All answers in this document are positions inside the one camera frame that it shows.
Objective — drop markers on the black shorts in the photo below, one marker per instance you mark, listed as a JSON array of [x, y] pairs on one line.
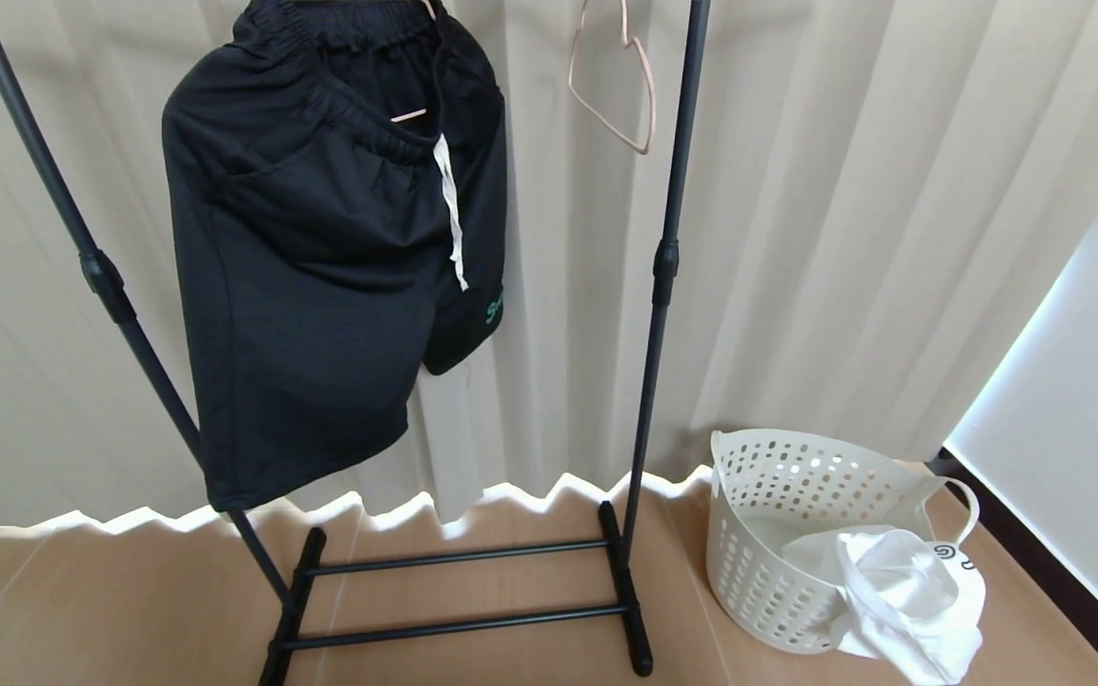
[[301, 286]]

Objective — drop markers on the white garment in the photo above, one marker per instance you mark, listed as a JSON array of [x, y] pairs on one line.
[[902, 591]]

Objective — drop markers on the black clothes rack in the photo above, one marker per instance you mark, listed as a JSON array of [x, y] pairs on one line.
[[668, 267]]

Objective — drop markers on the pink clothes hanger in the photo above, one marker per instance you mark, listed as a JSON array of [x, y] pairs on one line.
[[408, 115], [652, 114]]

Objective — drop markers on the white laundry basket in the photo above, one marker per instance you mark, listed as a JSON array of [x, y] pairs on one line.
[[778, 476]]

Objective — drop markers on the white curtain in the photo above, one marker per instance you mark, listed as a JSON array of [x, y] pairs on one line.
[[844, 191]]

